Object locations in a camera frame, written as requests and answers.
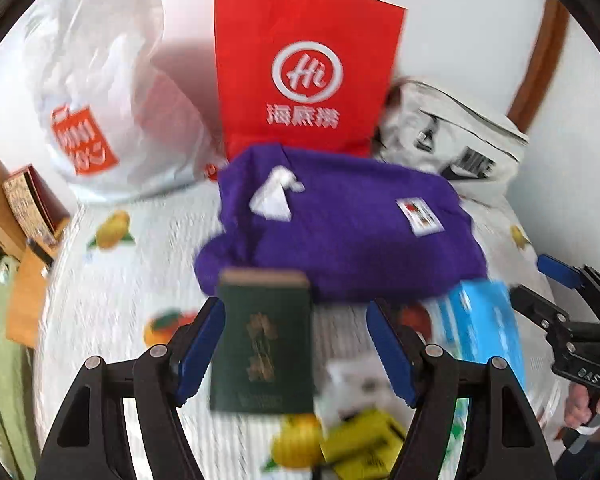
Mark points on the yellow Adidas pouch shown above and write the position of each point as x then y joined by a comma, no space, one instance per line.
364,446

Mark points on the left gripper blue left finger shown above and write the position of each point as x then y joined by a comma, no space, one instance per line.
191,350

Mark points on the blue tissue pack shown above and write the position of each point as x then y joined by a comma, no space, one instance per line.
476,321

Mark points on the brown wooden door frame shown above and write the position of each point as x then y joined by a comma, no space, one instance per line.
543,62

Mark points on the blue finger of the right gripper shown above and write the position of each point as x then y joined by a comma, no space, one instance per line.
559,271

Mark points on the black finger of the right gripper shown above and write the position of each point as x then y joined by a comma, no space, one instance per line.
536,308

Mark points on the beige Nike waist bag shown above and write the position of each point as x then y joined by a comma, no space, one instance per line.
431,129

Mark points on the white Miniso plastic bag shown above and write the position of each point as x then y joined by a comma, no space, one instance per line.
116,127

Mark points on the small fruit-print sachet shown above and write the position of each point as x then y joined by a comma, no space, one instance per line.
421,218

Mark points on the red Haidilao paper bag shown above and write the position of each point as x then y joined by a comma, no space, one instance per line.
310,74

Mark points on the white cloth bag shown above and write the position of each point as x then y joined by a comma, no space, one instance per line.
355,385

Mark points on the fruit-print tablecloth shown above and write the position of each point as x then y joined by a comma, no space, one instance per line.
98,303

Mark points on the dark green tea tin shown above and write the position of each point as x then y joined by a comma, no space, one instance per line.
263,364

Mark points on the purple towel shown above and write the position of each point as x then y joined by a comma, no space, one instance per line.
346,232

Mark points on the person's right hand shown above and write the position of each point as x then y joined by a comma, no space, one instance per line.
577,412

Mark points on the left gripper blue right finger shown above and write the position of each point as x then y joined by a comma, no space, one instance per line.
399,349

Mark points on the brown patterned box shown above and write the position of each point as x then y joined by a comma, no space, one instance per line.
36,208

